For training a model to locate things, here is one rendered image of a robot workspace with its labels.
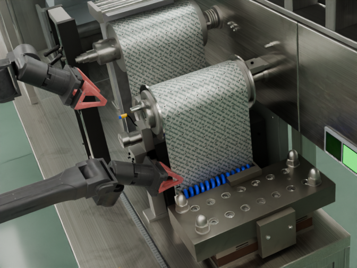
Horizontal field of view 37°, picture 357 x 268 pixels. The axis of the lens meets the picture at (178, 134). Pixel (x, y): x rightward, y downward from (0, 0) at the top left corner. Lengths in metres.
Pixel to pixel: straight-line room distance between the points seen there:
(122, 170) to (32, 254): 1.71
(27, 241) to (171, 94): 1.89
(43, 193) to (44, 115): 1.03
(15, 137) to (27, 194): 2.79
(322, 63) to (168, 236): 0.63
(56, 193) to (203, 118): 0.40
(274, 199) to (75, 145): 0.85
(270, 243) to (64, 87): 0.62
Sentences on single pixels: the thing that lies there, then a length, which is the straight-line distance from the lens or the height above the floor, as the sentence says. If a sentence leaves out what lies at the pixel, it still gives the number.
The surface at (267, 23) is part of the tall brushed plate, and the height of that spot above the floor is 1.40.
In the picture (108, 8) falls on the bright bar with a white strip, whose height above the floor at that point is 1.45.
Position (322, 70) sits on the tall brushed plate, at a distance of 1.23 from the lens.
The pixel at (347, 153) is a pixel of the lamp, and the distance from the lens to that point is 1.24.
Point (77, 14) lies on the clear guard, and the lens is 2.24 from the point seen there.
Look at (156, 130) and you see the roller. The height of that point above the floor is 1.22.
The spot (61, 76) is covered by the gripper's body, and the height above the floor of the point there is 1.42.
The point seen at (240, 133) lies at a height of 1.14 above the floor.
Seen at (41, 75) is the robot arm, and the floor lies 1.44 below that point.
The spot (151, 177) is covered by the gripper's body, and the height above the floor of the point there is 1.13.
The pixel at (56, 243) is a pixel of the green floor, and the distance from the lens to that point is 2.96.
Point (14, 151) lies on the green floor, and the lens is 3.83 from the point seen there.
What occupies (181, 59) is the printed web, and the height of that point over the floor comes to 1.28.
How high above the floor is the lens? 1.92
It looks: 33 degrees down
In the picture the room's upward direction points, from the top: 10 degrees counter-clockwise
